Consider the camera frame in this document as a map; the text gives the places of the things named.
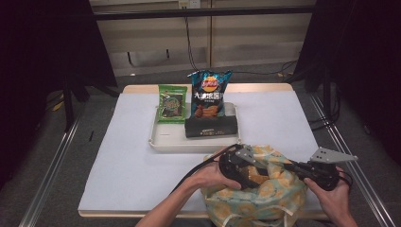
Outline blue chip bag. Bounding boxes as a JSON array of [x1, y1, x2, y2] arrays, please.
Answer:
[[187, 69, 234, 120]]

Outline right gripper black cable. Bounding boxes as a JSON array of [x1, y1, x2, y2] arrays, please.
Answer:
[[337, 169, 355, 187]]

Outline black metal stand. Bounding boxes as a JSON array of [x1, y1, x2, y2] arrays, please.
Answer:
[[61, 74, 121, 131]]

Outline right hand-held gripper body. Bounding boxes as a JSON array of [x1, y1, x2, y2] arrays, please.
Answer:
[[294, 147, 358, 192]]

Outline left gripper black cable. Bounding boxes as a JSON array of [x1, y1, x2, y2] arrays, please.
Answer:
[[171, 144, 240, 194]]

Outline black horizontal bar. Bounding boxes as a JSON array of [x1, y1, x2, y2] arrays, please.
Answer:
[[93, 5, 316, 22]]

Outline black snack packet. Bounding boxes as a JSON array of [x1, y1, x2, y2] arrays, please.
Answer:
[[183, 115, 238, 139]]

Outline white table mat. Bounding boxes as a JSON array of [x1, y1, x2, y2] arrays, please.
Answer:
[[78, 91, 323, 212]]

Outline person's right hand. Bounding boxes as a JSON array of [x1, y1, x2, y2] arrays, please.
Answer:
[[304, 166, 353, 221]]

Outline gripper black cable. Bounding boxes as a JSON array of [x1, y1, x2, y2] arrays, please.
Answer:
[[337, 169, 355, 187], [171, 144, 240, 194]]

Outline green snack packet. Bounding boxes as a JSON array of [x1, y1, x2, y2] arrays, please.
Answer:
[[157, 84, 188, 125]]

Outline yellow floor object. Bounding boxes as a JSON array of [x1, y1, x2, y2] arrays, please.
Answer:
[[51, 94, 65, 112]]

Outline metal floor rail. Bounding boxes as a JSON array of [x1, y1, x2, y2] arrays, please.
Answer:
[[18, 116, 81, 227], [308, 94, 396, 227]]

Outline black wall cable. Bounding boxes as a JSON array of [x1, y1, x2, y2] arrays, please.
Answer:
[[183, 17, 299, 83]]

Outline white wall socket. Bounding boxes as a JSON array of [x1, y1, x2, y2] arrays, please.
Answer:
[[178, 0, 201, 9]]

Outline black floor cables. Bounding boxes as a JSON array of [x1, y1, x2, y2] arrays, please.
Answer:
[[308, 88, 342, 131]]

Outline person's left hand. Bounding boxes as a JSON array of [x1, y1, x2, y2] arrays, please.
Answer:
[[185, 147, 242, 192]]

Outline black curtain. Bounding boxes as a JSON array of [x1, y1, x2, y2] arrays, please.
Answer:
[[292, 0, 401, 165], [0, 0, 118, 190]]

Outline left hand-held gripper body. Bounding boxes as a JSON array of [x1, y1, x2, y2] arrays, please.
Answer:
[[218, 144, 269, 190]]

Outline white plastic tray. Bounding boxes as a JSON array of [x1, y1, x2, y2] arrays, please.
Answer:
[[148, 101, 242, 154]]

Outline orange-print teal fabric bag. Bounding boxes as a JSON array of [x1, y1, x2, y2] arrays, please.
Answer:
[[201, 144, 308, 227]]

